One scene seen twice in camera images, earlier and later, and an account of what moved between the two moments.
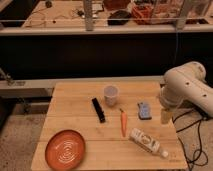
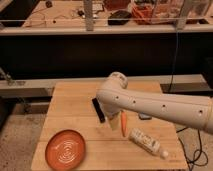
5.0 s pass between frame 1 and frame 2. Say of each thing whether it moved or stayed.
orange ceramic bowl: stayed
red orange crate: stayed
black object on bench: stayed
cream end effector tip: moved
